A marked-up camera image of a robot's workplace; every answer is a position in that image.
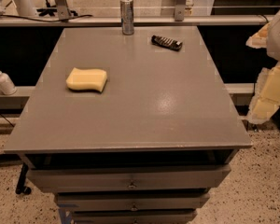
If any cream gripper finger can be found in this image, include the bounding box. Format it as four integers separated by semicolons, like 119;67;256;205
245;22;270;49
246;62;280;124

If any yellow sponge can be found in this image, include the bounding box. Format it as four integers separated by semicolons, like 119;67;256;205
66;68;107;92

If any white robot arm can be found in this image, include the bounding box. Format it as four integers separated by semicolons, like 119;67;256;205
246;10;280;124

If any top grey drawer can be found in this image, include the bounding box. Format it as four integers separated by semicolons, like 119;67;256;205
27;164;231;193

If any grey drawer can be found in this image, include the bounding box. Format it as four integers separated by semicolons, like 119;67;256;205
73;209;197;224
27;164;231;193
56;191;209;211

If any silver drink can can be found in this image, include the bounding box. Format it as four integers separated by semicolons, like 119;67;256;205
120;0;134;35

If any grey drawer cabinet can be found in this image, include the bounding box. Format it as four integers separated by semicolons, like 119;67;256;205
3;25;254;224

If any middle grey drawer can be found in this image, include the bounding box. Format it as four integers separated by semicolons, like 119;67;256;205
56;191;209;211

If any bottom grey drawer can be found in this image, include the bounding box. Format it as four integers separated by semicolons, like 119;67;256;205
73;209;197;224

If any white pump bottle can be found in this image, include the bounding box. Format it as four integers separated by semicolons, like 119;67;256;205
0;70;17;95

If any black caster leg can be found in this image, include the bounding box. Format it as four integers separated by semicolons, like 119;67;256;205
15;163;31;195

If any right grey metal post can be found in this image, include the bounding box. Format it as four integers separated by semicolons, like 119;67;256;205
175;0;187;21

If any grey metal post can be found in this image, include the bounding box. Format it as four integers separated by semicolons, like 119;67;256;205
55;0;72;21
175;0;187;21

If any black cable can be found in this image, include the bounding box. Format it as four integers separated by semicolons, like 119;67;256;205
0;13;94;23

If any left grey metal post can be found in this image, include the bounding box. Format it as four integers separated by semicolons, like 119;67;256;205
55;0;72;21

